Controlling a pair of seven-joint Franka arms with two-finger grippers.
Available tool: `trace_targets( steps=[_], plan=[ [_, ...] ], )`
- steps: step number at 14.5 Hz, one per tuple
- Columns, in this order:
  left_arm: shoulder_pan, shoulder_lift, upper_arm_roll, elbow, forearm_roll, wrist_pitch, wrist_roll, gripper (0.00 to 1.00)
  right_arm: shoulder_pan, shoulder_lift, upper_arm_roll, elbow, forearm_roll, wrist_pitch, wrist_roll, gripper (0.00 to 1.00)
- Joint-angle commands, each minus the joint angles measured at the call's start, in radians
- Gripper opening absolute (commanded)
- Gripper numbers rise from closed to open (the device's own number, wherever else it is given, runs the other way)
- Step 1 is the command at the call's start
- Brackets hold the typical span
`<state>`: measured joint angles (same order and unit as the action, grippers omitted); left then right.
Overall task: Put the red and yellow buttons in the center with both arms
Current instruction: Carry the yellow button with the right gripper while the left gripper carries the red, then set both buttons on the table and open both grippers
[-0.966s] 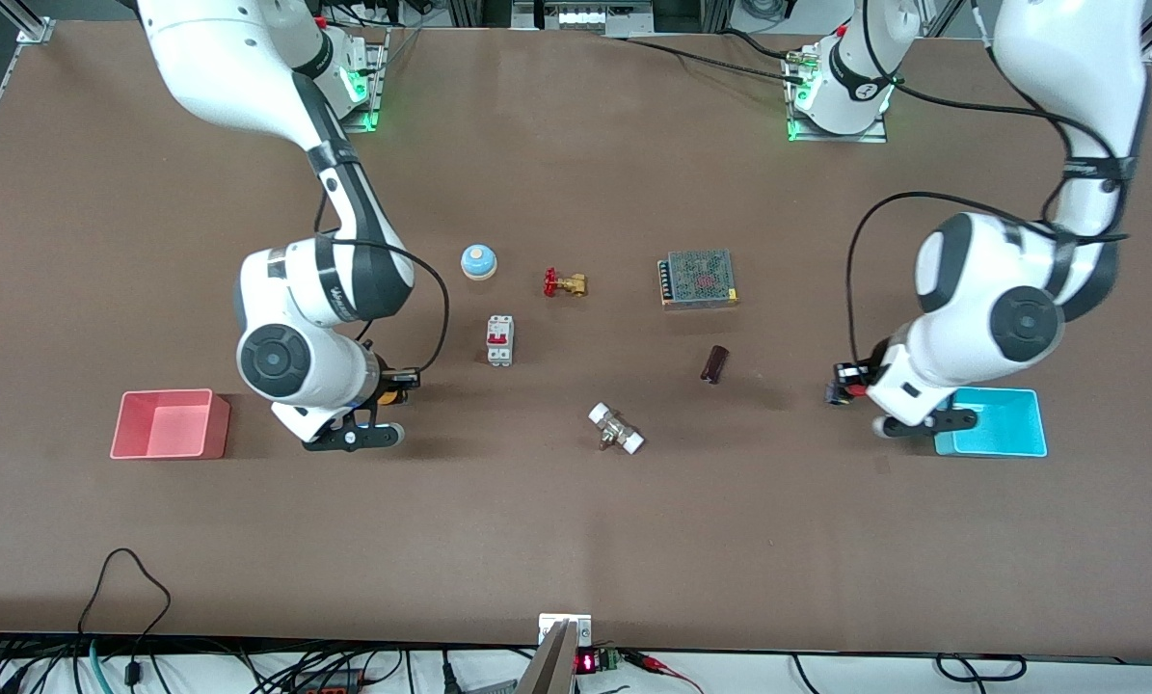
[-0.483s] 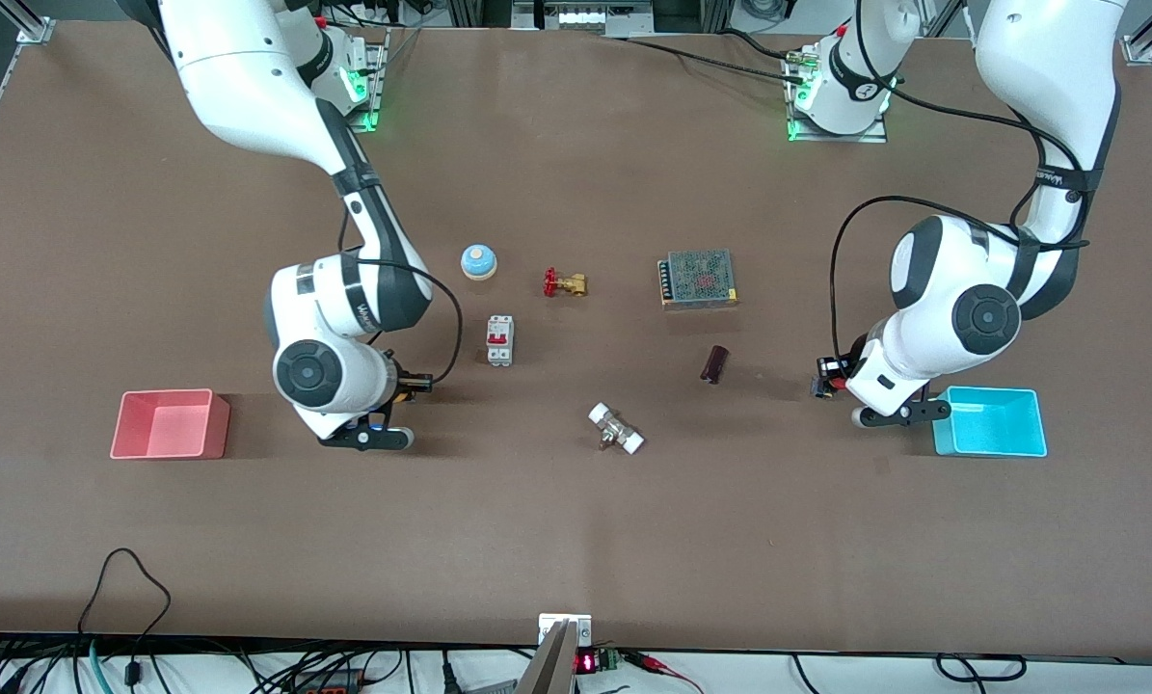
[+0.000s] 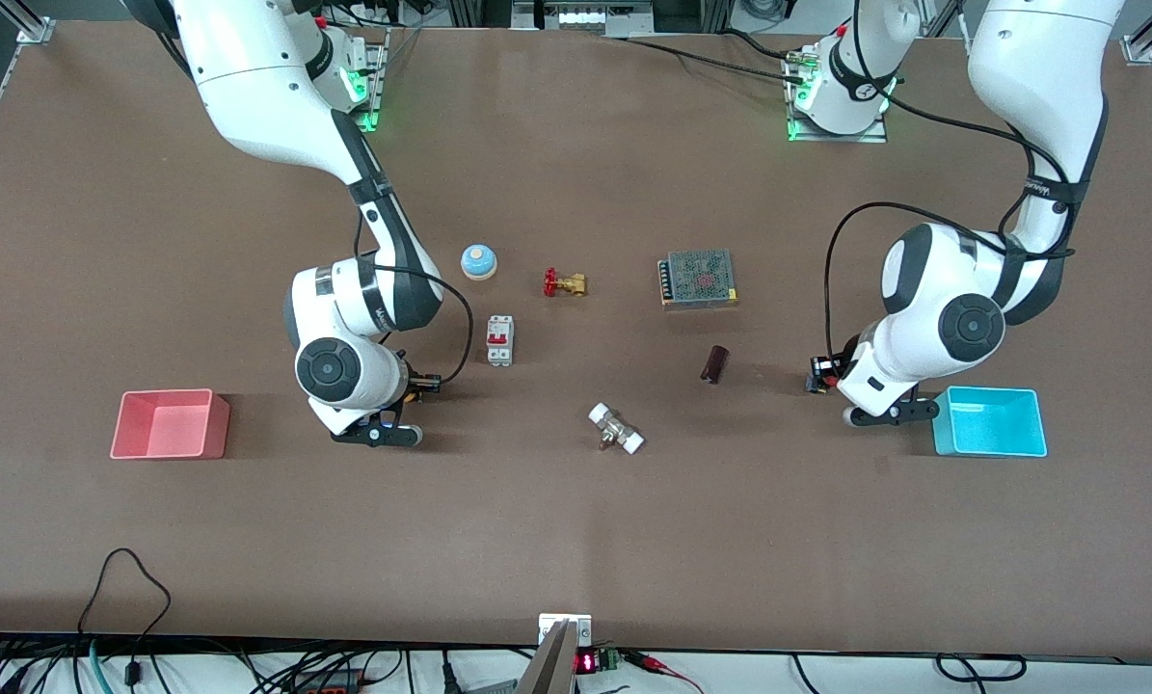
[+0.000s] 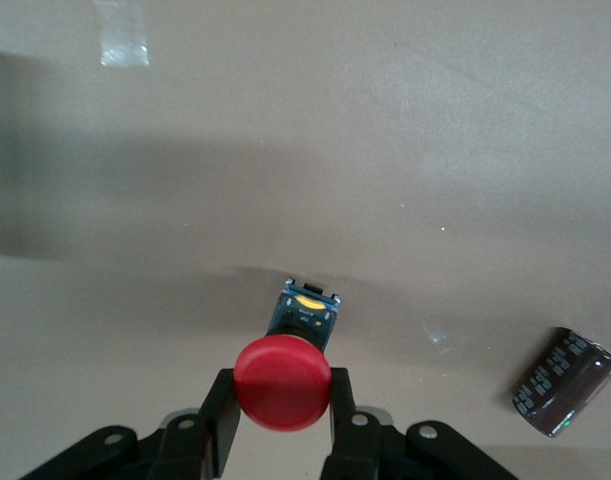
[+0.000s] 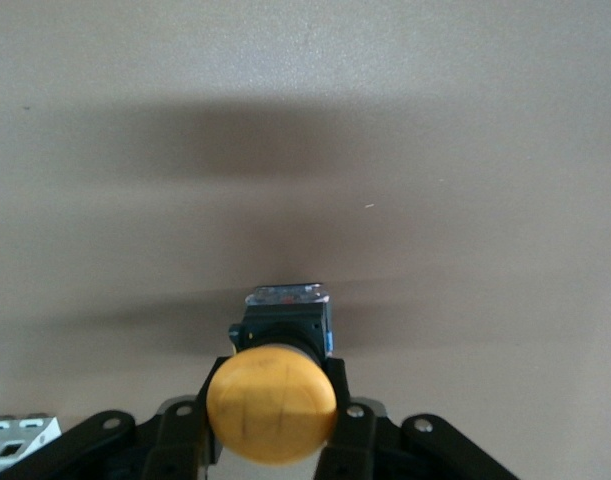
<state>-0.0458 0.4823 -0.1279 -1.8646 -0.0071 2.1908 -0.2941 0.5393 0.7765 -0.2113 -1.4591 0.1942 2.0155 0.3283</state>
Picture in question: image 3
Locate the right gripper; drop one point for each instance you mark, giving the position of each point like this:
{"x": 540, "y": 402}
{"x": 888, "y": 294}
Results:
{"x": 414, "y": 382}

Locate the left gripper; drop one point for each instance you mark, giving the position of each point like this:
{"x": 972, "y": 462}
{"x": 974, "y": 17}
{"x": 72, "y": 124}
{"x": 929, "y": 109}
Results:
{"x": 839, "y": 367}

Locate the red push button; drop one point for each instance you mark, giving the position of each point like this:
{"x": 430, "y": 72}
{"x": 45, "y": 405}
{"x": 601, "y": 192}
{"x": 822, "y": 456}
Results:
{"x": 818, "y": 366}

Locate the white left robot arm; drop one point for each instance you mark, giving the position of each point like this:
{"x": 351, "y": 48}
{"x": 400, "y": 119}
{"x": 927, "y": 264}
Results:
{"x": 1038, "y": 77}

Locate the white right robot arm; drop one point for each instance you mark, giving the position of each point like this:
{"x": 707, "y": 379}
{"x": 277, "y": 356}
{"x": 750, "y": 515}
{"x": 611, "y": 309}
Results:
{"x": 267, "y": 96}

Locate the cyan plastic bin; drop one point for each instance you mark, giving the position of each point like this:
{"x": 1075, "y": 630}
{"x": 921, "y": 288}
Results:
{"x": 1004, "y": 439}

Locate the pink plastic bin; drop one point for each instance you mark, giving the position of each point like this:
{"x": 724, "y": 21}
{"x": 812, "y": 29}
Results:
{"x": 204, "y": 439}

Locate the dark brown cylindrical capacitor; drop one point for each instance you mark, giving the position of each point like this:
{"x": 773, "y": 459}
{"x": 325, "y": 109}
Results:
{"x": 714, "y": 363}

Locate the white red circuit breaker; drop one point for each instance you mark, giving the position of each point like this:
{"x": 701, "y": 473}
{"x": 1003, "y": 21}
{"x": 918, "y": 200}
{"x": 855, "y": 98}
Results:
{"x": 499, "y": 340}

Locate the blue call bell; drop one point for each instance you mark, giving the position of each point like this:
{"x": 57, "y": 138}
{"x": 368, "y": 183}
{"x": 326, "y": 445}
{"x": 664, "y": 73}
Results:
{"x": 478, "y": 261}

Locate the metal mesh power supply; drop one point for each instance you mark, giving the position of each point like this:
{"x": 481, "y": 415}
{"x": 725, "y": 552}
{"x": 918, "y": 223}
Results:
{"x": 699, "y": 278}

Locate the white brass pipe fitting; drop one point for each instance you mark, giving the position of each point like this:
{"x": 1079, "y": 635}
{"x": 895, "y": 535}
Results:
{"x": 616, "y": 429}

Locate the grey metal bar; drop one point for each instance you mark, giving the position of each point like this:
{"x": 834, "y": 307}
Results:
{"x": 549, "y": 665}

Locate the red digit display module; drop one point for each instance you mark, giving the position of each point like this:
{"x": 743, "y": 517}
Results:
{"x": 590, "y": 661}

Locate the red alligator clip lead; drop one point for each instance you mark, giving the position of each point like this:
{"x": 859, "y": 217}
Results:
{"x": 657, "y": 665}

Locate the grey metal device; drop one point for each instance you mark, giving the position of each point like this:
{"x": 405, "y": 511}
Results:
{"x": 580, "y": 17}

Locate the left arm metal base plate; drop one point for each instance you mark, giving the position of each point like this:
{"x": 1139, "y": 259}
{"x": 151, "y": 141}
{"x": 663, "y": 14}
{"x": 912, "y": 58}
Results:
{"x": 874, "y": 135}

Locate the white table edge bracket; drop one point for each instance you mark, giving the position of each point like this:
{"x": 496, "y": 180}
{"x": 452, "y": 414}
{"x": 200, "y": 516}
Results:
{"x": 580, "y": 627}

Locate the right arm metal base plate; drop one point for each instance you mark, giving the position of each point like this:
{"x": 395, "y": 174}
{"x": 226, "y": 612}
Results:
{"x": 375, "y": 87}

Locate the silver table corner bracket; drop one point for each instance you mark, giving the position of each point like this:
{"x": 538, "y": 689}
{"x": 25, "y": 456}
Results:
{"x": 1138, "y": 50}
{"x": 36, "y": 31}

